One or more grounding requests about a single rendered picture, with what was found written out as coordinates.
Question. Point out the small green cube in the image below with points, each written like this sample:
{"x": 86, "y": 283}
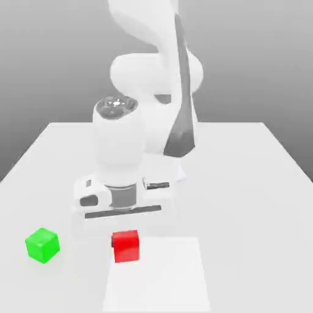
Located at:
{"x": 42, "y": 245}

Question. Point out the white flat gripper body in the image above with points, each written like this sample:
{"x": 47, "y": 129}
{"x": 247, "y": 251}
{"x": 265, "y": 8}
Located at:
{"x": 117, "y": 221}

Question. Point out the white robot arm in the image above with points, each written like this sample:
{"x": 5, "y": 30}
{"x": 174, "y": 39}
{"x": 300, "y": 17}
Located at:
{"x": 117, "y": 141}

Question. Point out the small red cube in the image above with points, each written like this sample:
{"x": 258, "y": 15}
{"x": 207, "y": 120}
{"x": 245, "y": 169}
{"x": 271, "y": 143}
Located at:
{"x": 126, "y": 247}

